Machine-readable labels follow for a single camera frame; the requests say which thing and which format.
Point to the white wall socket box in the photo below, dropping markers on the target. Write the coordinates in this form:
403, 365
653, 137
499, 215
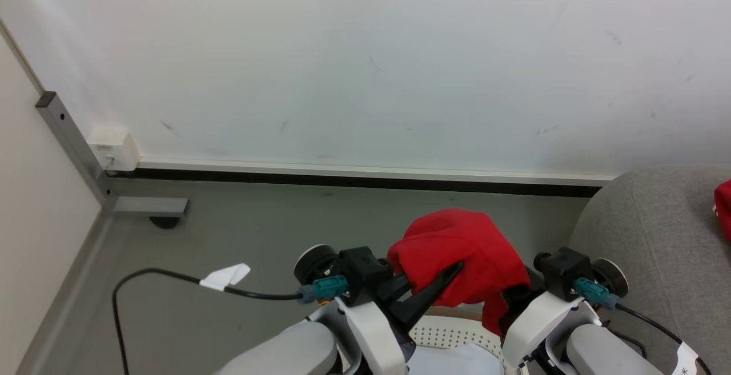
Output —
114, 150

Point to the white laundry basket brown rim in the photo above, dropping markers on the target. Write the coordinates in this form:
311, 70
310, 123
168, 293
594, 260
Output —
451, 335

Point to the grey fabric sofa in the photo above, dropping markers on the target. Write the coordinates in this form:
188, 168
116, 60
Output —
662, 249

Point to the plain red garment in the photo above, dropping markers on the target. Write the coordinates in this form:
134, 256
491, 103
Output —
462, 255

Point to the red garment with white stripes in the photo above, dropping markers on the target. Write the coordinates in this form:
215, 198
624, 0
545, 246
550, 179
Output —
724, 209

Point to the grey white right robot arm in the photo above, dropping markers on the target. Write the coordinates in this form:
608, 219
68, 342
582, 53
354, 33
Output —
605, 355

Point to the black caster foot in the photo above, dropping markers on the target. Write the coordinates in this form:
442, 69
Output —
164, 222

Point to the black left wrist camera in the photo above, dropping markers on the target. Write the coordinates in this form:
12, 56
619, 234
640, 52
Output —
360, 275

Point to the white and black baseboard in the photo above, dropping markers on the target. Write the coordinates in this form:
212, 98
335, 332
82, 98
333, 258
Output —
365, 178

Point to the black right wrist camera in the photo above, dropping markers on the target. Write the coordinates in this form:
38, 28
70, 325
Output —
571, 275

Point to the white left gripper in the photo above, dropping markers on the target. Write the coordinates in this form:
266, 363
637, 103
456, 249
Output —
374, 335

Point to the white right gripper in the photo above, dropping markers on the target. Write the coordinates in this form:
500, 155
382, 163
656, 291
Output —
537, 326

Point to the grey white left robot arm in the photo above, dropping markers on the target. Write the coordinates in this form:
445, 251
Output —
285, 352

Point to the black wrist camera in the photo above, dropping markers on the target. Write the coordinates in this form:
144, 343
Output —
360, 275
571, 275

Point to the grey metal frame post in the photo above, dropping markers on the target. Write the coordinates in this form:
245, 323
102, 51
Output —
85, 158

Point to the beige partition panel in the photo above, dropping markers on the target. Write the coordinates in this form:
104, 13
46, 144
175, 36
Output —
40, 204

